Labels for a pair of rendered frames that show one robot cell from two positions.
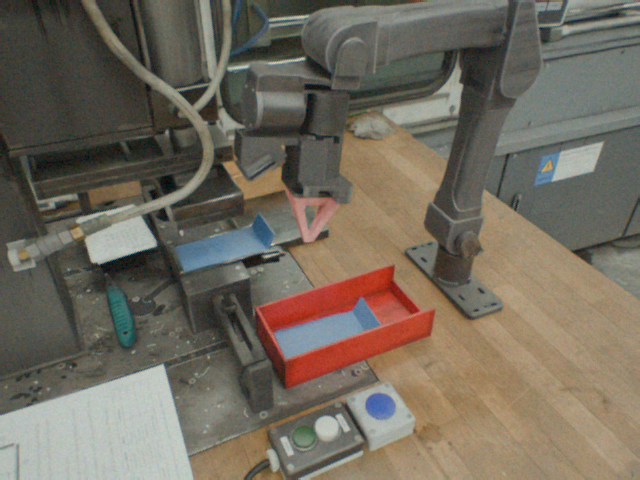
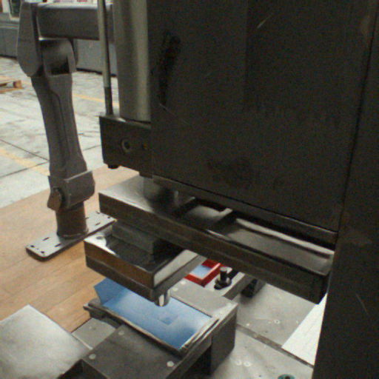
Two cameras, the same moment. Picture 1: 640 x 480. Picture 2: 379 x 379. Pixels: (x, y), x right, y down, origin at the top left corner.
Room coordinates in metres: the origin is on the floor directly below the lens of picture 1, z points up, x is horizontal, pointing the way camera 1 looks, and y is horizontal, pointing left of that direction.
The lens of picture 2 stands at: (0.90, 0.57, 1.39)
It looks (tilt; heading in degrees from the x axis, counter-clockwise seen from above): 25 degrees down; 242
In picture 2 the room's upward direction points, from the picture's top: straight up
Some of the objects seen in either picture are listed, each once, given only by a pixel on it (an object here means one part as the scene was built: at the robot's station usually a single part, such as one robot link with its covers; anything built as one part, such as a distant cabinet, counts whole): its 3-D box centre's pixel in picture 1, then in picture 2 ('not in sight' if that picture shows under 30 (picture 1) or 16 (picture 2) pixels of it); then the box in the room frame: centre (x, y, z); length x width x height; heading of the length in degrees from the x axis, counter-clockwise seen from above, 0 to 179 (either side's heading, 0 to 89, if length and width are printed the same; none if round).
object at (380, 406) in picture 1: (380, 408); not in sight; (0.46, -0.09, 0.93); 0.04 x 0.04 x 0.02
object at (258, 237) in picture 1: (224, 241); (151, 302); (0.73, 0.14, 1.00); 0.15 x 0.07 x 0.03; 115
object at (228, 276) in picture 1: (201, 251); (165, 331); (0.73, 0.18, 0.98); 0.20 x 0.10 x 0.01; 25
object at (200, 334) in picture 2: (177, 264); (199, 340); (0.70, 0.22, 0.98); 0.07 x 0.01 x 0.03; 25
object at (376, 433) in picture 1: (378, 420); not in sight; (0.46, -0.09, 0.90); 0.07 x 0.07 x 0.06; 25
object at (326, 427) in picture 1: (326, 430); not in sight; (0.43, -0.02, 0.93); 0.03 x 0.03 x 0.02
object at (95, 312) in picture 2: not in sight; (106, 313); (0.79, 0.11, 0.98); 0.07 x 0.02 x 0.01; 115
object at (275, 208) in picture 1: (274, 220); (11, 363); (0.92, 0.07, 0.91); 0.17 x 0.16 x 0.02; 25
